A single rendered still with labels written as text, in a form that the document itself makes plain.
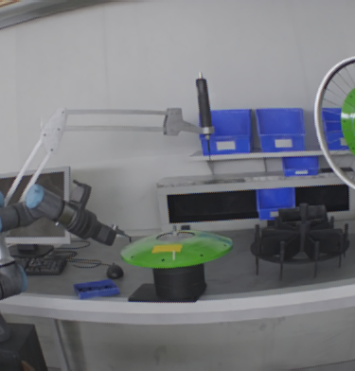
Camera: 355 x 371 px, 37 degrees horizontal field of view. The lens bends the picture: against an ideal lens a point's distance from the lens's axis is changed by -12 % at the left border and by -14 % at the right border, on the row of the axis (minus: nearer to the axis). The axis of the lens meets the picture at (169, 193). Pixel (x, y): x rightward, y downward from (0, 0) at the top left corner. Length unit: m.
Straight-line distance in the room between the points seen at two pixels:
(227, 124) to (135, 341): 1.13
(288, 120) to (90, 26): 1.01
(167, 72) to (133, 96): 0.19
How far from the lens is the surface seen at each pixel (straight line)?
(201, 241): 1.62
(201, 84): 1.91
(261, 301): 1.64
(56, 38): 2.72
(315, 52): 2.50
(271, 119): 2.48
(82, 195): 1.48
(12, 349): 1.58
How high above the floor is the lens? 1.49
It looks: 10 degrees down
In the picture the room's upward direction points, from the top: 6 degrees counter-clockwise
